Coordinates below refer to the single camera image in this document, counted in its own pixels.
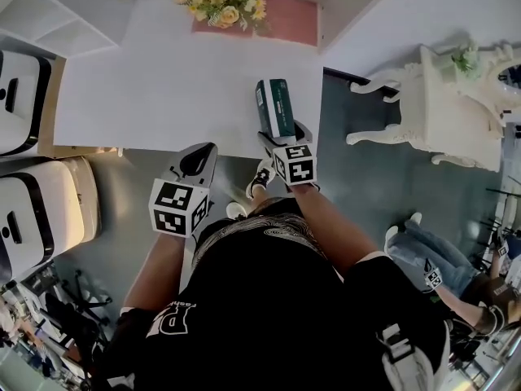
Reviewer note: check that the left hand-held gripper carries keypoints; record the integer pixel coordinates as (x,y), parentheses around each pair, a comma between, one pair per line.
(179,210)

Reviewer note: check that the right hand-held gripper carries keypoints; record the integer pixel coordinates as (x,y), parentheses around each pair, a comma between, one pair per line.
(295,165)

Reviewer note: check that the green and white box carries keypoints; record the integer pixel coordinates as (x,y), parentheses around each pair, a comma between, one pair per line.
(277,104)

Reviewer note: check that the person's left forearm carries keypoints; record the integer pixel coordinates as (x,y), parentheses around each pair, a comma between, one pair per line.
(158,271)

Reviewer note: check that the person's right forearm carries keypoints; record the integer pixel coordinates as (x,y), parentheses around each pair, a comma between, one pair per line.
(329,226)

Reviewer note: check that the white desk with shelves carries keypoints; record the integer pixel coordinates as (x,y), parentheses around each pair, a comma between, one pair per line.
(163,96)

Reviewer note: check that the person's right shoe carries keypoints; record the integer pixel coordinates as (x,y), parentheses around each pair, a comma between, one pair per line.
(260,177)

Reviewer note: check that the person's shoe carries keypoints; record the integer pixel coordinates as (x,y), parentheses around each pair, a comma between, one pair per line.
(260,177)
(236,211)

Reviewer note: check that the person's left shoe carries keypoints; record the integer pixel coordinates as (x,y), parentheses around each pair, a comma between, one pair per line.
(236,211)

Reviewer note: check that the white black robot machine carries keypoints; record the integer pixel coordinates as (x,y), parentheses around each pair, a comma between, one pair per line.
(20,100)
(49,218)

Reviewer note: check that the brown cardboard box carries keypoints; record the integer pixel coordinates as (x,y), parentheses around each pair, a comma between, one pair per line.
(51,108)

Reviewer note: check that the cream ornate dressing table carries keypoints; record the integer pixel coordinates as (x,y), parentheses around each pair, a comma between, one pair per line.
(447,112)

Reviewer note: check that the person's black printed shirt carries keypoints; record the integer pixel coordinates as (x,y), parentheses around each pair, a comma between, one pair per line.
(264,320)

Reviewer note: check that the small white flower vase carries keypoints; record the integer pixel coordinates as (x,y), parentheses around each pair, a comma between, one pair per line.
(466,61)

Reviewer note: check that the oval cream-framed mirror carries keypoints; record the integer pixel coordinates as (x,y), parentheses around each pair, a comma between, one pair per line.
(510,80)

